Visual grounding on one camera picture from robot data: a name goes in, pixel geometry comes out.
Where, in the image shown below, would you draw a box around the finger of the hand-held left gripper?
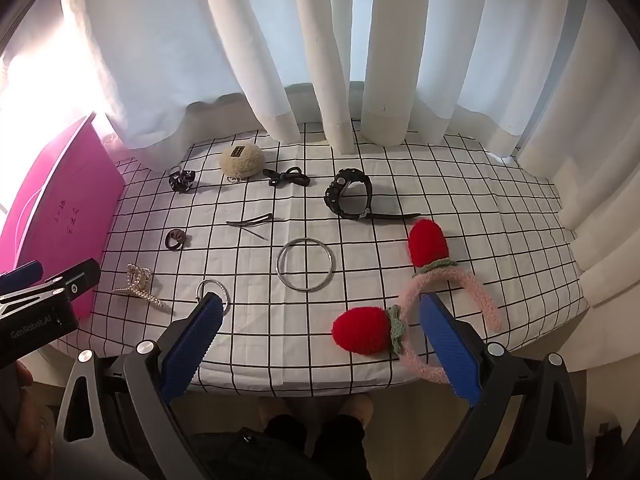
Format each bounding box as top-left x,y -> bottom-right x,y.
0,258 -> 101,311
0,261 -> 44,291

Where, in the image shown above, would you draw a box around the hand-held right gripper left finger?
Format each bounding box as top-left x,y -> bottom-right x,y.
54,292 -> 224,480

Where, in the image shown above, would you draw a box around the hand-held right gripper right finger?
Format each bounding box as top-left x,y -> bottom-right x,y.
418,292 -> 587,480

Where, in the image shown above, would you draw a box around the pearl claw hair clip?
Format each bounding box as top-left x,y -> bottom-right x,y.
111,262 -> 173,311

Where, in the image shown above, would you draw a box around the small silver ring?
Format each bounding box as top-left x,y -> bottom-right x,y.
195,279 -> 232,313

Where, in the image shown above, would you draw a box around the pink plastic basin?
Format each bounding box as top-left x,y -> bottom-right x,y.
0,110 -> 126,318

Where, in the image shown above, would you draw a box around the black hair tie pink knot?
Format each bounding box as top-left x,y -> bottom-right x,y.
164,228 -> 191,252

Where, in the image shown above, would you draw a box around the pink strawberry headband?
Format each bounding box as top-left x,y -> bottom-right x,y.
331,218 -> 502,386

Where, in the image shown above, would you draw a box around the large silver bangle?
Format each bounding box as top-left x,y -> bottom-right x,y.
276,237 -> 335,292

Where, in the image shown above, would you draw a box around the brown metal hair clip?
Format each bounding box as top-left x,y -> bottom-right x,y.
226,212 -> 275,243

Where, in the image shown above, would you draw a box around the black printed ribbon hair tie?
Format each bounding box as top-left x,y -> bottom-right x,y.
167,164 -> 197,193

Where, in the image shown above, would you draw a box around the black bow hair tie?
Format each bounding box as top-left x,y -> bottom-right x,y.
262,166 -> 311,189

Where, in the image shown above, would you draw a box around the beige plush pouch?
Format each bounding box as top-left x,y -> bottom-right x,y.
219,142 -> 264,185

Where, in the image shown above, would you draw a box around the black wrist watch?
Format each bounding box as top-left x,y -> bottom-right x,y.
324,167 -> 422,222

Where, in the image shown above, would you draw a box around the person's left hand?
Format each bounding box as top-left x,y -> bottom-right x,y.
0,362 -> 53,461

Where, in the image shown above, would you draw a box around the white checked tablecloth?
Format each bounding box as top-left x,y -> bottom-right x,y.
50,120 -> 591,401

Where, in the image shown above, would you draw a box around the person's legs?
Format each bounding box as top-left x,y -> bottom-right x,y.
185,395 -> 381,480

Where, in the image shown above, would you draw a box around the pale sheer curtain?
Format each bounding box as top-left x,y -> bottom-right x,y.
57,0 -> 551,151

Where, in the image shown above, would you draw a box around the cream thick curtain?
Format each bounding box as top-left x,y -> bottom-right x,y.
195,0 -> 640,306

